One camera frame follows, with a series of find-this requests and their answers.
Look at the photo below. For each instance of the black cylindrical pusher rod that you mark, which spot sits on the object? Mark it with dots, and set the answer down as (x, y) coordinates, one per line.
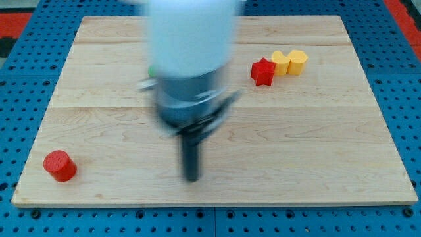
(191, 157)

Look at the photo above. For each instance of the grey tool mount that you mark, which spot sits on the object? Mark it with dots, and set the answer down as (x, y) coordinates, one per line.
(190, 105)

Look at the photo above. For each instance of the red cylinder block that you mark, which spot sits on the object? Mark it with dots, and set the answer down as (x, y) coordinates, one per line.
(60, 166)

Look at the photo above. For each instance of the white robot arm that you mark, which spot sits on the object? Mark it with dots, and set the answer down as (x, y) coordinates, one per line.
(190, 48)

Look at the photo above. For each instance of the green block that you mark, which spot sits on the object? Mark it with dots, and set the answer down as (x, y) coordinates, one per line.
(152, 72)

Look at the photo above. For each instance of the red star block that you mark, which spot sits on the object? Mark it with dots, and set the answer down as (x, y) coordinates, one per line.
(262, 72)

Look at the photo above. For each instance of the yellow heart block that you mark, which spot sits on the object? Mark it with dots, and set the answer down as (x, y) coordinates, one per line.
(282, 63)

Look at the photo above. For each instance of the yellow hexagon block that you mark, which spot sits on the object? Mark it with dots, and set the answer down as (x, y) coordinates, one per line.
(298, 61)

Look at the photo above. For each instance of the wooden board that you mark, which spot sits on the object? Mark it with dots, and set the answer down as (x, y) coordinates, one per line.
(317, 139)

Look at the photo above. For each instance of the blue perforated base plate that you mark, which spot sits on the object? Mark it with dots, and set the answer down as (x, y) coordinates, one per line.
(32, 70)

